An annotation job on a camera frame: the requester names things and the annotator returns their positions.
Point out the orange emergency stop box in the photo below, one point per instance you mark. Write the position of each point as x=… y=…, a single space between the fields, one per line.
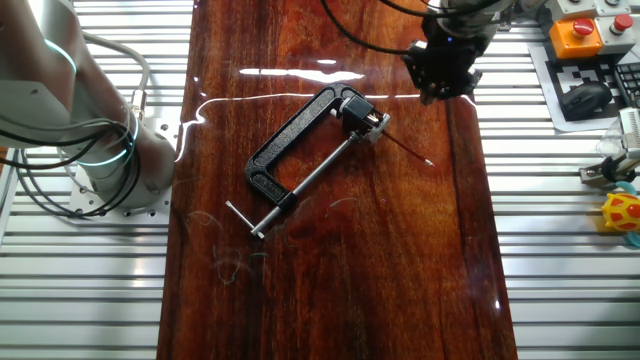
x=572 y=42

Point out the black keyboard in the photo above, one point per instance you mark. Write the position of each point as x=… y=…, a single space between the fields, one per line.
x=630 y=80

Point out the grey button box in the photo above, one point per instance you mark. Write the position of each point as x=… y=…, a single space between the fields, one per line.
x=575 y=7
x=615 y=5

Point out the reddish brown wooden board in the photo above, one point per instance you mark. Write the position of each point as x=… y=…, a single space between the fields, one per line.
x=350 y=275

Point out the black C-clamp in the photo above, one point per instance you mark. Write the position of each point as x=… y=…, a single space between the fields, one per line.
x=295 y=130

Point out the silver ribbed camera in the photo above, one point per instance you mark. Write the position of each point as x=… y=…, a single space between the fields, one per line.
x=631 y=130

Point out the black computer mouse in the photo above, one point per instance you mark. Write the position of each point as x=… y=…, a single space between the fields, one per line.
x=585 y=100

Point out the silver mounted camera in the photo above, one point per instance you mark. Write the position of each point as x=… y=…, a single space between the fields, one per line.
x=592 y=173

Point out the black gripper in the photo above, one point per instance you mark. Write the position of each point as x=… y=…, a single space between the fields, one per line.
x=450 y=55

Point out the printed marker sheet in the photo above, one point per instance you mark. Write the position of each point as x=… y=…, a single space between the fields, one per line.
x=552 y=107

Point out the grey emergency stop box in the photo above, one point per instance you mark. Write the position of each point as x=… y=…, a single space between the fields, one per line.
x=617 y=37

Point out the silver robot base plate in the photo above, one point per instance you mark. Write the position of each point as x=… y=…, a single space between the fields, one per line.
x=162 y=207

